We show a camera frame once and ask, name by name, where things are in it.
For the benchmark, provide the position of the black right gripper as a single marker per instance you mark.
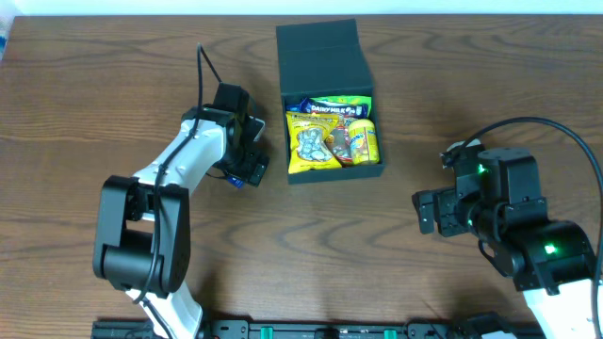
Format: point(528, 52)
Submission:
point(436, 210)

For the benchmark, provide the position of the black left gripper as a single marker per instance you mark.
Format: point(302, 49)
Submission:
point(257, 170)

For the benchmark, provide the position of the blue Eclipse mint tin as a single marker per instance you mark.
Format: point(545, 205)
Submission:
point(236, 182)

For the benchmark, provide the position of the yellow Hacks candy bag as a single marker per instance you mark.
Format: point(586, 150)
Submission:
point(308, 150)

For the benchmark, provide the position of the yellow gum bottle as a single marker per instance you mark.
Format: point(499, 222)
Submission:
point(364, 147)

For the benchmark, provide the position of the purple Dairy Milk bar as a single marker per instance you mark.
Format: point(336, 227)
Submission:
point(360, 111)

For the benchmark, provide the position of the green Haribo gummy bag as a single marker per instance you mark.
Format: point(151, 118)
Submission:
point(338, 141)

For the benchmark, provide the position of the dark green box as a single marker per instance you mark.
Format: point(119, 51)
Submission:
point(325, 59)

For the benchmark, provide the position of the blue Oreo cookie pack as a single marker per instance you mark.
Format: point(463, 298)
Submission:
point(294, 108)

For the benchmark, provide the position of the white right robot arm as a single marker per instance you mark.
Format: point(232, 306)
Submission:
point(563, 314)

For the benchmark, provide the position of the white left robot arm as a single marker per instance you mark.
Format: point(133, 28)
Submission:
point(142, 243)

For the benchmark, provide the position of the black mounting rail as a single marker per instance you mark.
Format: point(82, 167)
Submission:
point(487, 325)

